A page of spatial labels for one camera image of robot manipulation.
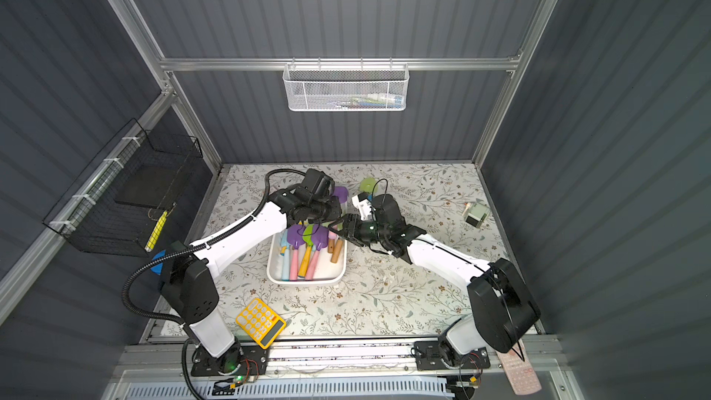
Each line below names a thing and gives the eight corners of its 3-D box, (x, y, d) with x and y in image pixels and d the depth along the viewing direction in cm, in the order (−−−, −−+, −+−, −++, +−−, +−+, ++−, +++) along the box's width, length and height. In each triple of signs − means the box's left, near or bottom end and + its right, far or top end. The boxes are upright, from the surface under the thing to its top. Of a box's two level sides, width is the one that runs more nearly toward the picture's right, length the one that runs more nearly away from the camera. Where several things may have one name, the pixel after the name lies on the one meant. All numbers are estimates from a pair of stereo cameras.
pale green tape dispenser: (472, 230, 102) (477, 222, 97) (457, 214, 106) (462, 205, 102) (489, 222, 104) (495, 213, 100) (474, 206, 109) (479, 197, 104)
